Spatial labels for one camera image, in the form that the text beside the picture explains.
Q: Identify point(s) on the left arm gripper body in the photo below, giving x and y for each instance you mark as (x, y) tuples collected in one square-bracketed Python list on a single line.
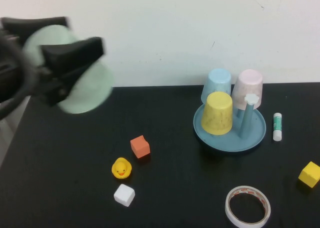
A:
[(52, 88)]

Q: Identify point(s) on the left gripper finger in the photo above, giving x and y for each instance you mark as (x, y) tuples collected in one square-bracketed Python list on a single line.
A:
[(35, 23), (75, 51)]

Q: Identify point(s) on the light green plastic cup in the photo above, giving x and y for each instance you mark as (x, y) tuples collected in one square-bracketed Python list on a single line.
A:
[(95, 88)]

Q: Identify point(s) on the light blue plastic cup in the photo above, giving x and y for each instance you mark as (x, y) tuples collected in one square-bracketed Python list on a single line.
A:
[(218, 80)]

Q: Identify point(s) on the yellow plastic cup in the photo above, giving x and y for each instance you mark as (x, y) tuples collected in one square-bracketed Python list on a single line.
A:
[(217, 113)]

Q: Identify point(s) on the blue cup stand with pegs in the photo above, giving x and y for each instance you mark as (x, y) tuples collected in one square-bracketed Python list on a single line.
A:
[(225, 143)]

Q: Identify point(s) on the light pink plastic cup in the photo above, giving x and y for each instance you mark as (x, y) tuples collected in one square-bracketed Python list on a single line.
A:
[(250, 84)]

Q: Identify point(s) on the orange cube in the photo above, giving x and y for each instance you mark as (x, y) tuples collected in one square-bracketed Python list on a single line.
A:
[(140, 146)]

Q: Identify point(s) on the yellow rubber duck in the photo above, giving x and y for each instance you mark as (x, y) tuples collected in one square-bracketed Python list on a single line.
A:
[(121, 169)]

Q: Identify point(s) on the white cube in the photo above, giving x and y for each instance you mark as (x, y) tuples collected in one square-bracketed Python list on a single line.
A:
[(124, 195)]

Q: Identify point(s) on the green and white glue stick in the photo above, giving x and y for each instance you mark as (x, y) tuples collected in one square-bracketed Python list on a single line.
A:
[(278, 126)]

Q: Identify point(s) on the white tape roll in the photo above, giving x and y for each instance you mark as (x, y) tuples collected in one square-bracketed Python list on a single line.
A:
[(267, 209)]

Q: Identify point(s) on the yellow cube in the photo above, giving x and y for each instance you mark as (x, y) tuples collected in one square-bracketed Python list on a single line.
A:
[(310, 175)]

